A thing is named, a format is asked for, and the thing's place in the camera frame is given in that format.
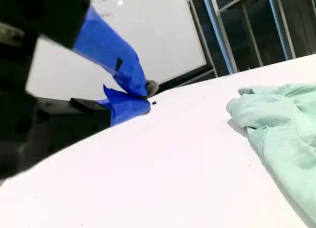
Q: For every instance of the blue grey metal pole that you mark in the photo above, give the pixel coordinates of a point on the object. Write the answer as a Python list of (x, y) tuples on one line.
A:
[(218, 33)]

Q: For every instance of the white whiteboard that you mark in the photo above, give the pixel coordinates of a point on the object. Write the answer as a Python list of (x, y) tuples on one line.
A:
[(153, 33)]

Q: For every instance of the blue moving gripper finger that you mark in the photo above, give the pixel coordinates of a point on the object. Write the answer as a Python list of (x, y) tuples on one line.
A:
[(111, 50)]

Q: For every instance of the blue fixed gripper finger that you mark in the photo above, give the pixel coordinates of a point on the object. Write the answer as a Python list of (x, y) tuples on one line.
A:
[(128, 107)]

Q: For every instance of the dark metal rack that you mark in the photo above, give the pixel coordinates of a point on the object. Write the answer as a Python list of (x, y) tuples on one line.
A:
[(256, 20)]

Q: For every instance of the pale green T-shirt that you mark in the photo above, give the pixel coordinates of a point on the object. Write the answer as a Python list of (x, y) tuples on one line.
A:
[(284, 129)]

